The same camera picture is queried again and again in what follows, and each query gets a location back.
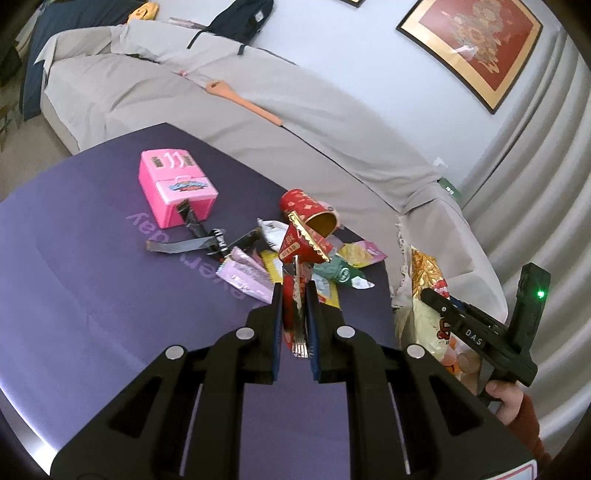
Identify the dark picture frame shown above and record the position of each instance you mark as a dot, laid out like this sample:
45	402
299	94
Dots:
351	2

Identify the purple table mat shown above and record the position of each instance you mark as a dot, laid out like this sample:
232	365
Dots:
92	300

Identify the sofa with grey cover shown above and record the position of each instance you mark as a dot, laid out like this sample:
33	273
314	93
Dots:
184	101

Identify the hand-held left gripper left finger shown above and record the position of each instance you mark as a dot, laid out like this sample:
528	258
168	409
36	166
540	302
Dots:
277	323

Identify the yellow white snack wrapper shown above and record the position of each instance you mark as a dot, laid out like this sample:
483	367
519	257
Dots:
272	267

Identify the person's right forearm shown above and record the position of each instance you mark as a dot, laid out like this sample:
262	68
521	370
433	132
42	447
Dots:
533	429

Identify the person's right hand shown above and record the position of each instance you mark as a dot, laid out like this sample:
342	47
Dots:
505	399

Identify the red gold snack wrapper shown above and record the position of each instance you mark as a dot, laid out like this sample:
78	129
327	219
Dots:
295	295

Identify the black backpack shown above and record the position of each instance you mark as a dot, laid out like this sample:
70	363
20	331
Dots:
240	16

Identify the yellow toy mask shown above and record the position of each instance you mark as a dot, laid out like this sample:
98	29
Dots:
144	11

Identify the silver white wrapper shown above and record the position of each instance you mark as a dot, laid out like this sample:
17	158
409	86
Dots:
272	233

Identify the green wrapper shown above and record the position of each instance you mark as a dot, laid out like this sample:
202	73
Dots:
339	270

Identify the red framed picture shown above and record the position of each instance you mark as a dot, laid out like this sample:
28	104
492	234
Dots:
475	41

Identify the black wrapper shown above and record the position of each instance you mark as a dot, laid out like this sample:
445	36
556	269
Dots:
244	239

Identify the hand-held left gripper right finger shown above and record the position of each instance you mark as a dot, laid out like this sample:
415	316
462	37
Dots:
313	323

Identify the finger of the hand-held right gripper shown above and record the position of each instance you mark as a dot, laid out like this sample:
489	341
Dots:
461	323

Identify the green packet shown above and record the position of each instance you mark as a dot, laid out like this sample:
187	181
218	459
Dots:
449	187

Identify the pink toy box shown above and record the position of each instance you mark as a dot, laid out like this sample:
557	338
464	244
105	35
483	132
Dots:
161	184

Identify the small black packet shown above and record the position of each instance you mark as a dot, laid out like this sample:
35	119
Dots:
220	242

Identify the grey curtain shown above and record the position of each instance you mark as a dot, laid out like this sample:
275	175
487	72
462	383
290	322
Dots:
545	161

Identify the red paper cup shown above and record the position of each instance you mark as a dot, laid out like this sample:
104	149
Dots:
302	205

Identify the yellow bag-lined bin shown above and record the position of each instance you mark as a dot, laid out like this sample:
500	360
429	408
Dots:
427	318

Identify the dark blue pillow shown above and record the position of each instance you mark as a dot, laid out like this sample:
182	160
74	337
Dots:
69	18

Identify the orange wooden spoon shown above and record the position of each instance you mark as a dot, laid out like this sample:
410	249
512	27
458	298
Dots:
244	104

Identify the lavender snack wrapper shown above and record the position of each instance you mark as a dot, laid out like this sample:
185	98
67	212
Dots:
251	263
242	284

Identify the multicolour snack wrapper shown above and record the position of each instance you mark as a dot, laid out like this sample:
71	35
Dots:
327	293

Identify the small white wrapper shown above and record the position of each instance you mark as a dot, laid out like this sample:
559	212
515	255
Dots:
362	282

